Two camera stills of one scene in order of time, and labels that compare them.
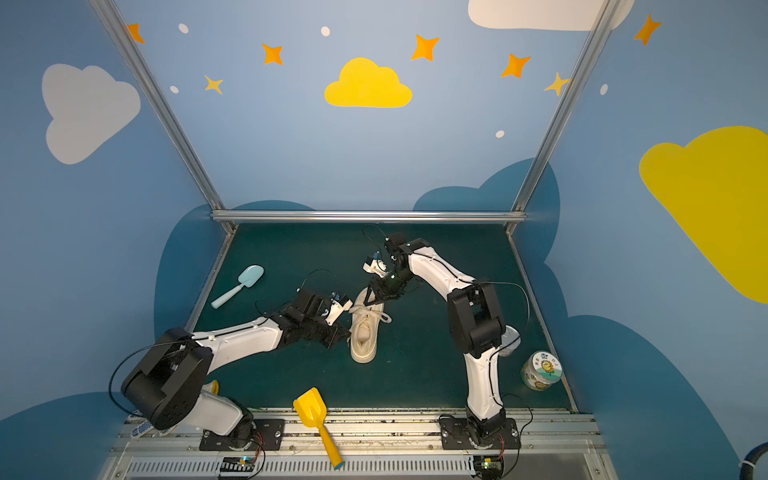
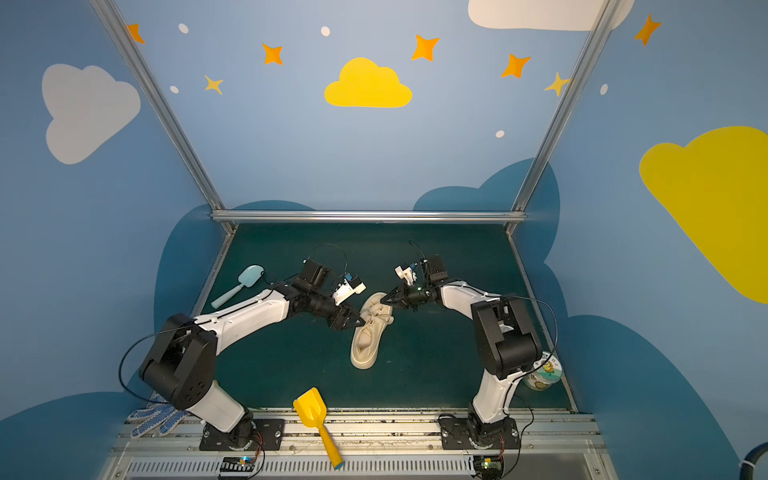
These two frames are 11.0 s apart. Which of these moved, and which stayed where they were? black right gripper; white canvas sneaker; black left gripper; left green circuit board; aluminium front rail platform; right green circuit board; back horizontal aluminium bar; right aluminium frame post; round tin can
Moved: black left gripper; white canvas sneaker; black right gripper
Stayed: aluminium front rail platform; right aluminium frame post; right green circuit board; round tin can; left green circuit board; back horizontal aluminium bar
